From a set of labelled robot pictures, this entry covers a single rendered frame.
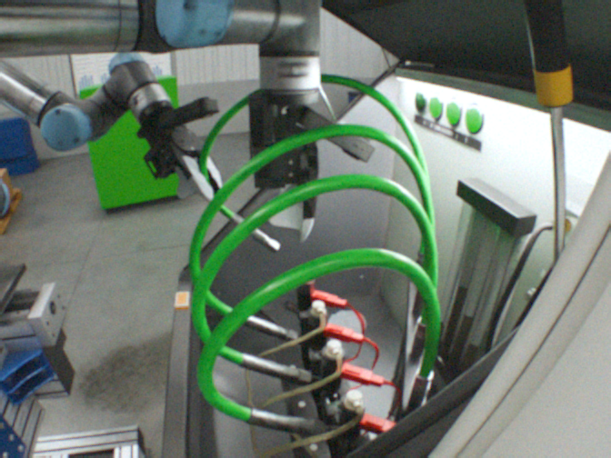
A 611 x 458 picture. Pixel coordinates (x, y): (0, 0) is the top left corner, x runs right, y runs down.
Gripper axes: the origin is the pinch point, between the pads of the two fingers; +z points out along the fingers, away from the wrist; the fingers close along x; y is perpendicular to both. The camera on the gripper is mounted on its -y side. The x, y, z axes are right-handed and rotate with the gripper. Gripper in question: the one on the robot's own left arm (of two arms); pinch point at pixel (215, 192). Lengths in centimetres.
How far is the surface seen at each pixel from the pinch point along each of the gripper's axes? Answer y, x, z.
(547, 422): -32, 34, 31
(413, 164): -29.2, 5.8, 15.7
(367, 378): -12.0, 13.7, 33.8
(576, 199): -43, 6, 30
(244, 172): -16.1, 17.0, 6.3
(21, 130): 416, -229, -395
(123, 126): 180, -189, -181
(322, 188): -23.2, 19.9, 13.1
